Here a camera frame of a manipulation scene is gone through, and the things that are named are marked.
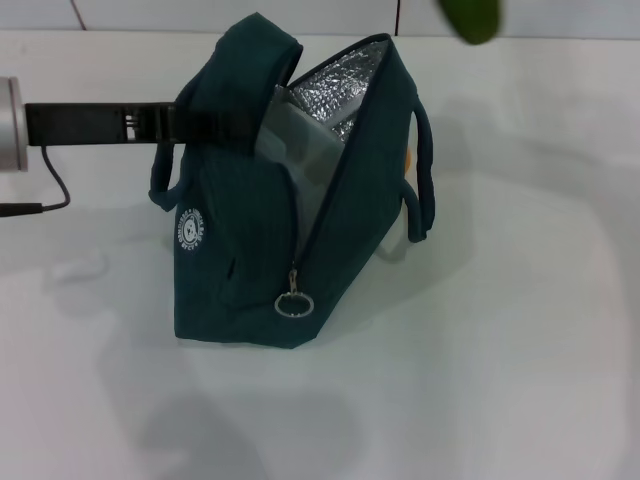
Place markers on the dark teal insulated lunch bag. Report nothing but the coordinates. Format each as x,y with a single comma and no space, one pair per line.
350,225

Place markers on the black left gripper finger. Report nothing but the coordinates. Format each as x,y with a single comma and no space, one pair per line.
215,129

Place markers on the clear container with blue-rimmed lid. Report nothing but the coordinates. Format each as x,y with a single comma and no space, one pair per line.
295,145

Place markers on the yellow orange pear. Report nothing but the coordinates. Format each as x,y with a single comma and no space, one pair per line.
408,160

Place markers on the green cucumber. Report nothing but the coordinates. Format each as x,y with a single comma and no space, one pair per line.
472,20

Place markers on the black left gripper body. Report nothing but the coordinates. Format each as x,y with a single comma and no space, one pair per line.
90,124

